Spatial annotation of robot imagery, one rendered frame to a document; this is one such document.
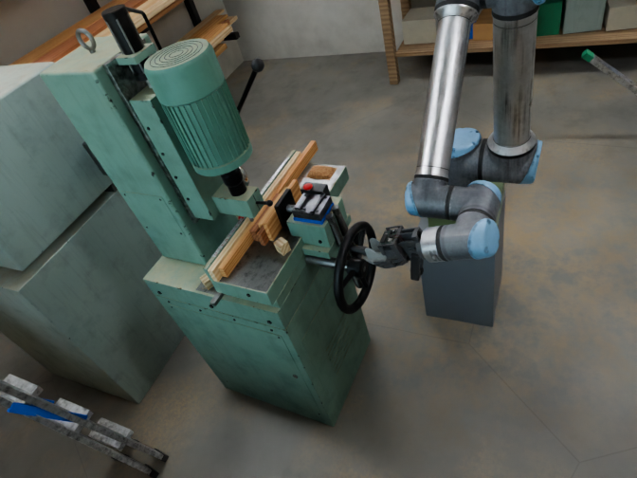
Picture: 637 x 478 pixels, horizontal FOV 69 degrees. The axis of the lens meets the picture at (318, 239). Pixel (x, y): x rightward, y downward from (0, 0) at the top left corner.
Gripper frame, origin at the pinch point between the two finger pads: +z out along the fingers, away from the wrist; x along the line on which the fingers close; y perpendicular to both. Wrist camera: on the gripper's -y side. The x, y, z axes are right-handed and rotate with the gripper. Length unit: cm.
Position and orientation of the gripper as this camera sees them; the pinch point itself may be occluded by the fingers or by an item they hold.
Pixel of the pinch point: (368, 257)
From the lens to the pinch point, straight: 134.1
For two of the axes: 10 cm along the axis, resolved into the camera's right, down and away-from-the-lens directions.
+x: -4.1, 7.2, -5.6
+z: -7.3, 1.1, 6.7
